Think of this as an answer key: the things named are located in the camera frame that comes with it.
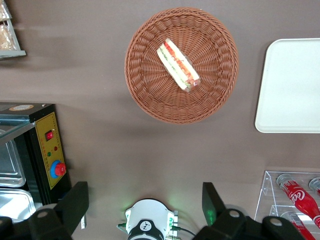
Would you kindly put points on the brown round wicker basket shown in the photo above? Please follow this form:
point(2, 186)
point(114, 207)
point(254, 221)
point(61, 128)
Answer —
point(150, 100)

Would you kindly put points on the tray of packaged snacks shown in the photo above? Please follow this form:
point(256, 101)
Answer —
point(12, 53)

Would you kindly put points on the steel warmer pan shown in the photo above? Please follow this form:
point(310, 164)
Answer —
point(10, 165)
point(15, 205)

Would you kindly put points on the beige plastic tray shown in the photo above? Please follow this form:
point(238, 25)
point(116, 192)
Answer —
point(290, 87)

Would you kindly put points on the red cola bottle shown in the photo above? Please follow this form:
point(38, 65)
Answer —
point(315, 184)
point(300, 228)
point(300, 200)

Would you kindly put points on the black food warmer appliance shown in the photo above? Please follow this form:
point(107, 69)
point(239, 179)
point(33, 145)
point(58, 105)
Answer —
point(47, 150)

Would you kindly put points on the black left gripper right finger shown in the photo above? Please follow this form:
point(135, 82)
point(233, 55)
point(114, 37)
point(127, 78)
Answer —
point(211, 202)

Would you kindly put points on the clear bag of crackers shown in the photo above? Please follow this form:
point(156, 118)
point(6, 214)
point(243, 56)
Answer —
point(3, 11)
point(6, 37)

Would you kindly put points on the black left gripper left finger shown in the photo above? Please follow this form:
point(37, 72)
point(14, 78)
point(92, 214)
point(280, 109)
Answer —
point(75, 200)

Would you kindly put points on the triangle sandwich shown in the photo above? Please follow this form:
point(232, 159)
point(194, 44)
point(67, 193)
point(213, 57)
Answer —
point(178, 65)

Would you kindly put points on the clear acrylic bottle rack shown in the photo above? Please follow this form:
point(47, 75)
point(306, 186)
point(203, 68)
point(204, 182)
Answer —
point(267, 190)

